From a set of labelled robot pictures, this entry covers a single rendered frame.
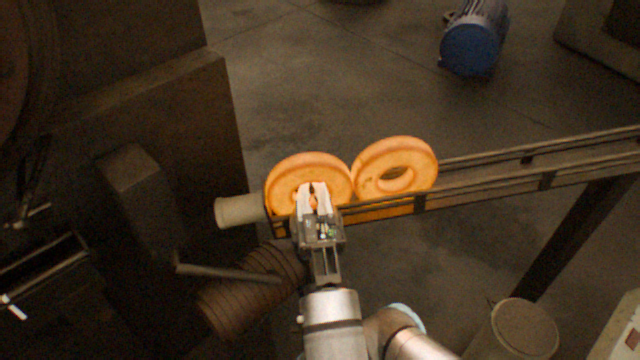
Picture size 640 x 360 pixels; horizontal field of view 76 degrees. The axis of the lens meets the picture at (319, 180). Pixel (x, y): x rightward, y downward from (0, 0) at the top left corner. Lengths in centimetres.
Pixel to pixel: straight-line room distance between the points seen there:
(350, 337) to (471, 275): 99
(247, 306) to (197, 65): 46
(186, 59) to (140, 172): 23
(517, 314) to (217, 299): 57
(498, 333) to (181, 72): 74
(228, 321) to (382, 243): 84
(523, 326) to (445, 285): 64
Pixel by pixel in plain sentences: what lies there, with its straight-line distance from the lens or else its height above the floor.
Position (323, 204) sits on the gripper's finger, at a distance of 70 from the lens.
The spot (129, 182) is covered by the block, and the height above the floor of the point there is 80.
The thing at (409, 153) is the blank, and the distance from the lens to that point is 72.
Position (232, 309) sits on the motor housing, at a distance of 84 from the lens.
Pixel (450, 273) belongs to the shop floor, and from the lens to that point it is 154.
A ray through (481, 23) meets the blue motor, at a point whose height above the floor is 33.
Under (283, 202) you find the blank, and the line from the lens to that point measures 75.
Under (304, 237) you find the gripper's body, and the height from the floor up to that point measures 74.
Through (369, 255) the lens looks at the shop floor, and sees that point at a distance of 152.
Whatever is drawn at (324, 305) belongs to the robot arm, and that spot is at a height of 72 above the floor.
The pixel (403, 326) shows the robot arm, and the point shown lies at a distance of 74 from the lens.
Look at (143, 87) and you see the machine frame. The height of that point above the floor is 87.
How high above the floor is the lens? 126
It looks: 47 degrees down
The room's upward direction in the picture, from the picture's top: straight up
